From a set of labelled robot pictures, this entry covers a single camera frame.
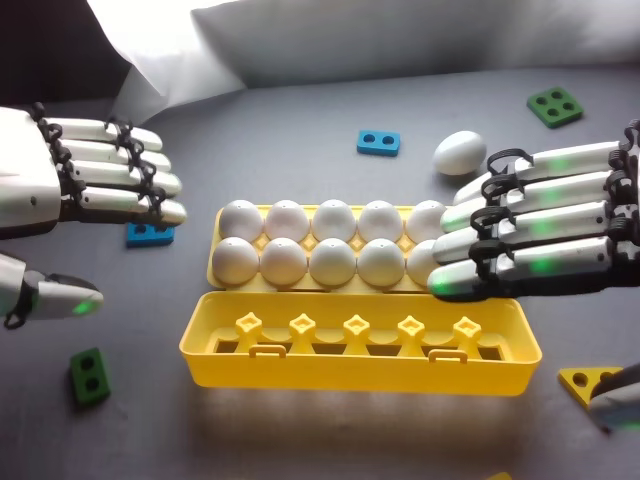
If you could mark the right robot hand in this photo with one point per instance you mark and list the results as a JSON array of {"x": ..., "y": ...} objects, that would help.
[{"x": 550, "y": 225}]

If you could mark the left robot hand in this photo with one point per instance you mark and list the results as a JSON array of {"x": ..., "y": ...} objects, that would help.
[{"x": 30, "y": 165}]

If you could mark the white egg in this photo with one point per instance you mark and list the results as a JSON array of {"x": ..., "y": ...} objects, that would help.
[
  {"x": 380, "y": 220},
  {"x": 419, "y": 262},
  {"x": 457, "y": 152},
  {"x": 283, "y": 262},
  {"x": 424, "y": 219},
  {"x": 241, "y": 220},
  {"x": 334, "y": 219},
  {"x": 285, "y": 220},
  {"x": 381, "y": 262},
  {"x": 236, "y": 260},
  {"x": 332, "y": 262}
]

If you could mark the yellow egg carton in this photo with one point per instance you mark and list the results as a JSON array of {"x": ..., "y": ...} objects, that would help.
[{"x": 350, "y": 372}]

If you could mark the green four-hole block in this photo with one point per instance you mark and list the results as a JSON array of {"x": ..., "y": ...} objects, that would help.
[{"x": 544, "y": 116}]

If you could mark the blue four-hole block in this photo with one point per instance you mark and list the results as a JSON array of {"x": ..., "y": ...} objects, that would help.
[{"x": 150, "y": 239}]

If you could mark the yellow triangle three-hole block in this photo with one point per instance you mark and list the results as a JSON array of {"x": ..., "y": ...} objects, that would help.
[{"x": 570, "y": 382}]

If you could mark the blue two-hole block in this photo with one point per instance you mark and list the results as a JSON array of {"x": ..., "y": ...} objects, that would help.
[{"x": 378, "y": 149}]

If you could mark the green two-hole block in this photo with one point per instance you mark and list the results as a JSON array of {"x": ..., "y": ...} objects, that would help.
[{"x": 82, "y": 385}]

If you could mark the yellow two-hole block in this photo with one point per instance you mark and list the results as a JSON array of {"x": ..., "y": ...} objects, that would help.
[{"x": 499, "y": 476}]

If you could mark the grey table cloth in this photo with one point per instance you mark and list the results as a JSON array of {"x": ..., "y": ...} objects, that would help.
[{"x": 300, "y": 150}]

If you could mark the white backdrop sheet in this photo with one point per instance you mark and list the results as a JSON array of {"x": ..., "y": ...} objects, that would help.
[{"x": 350, "y": 40}]

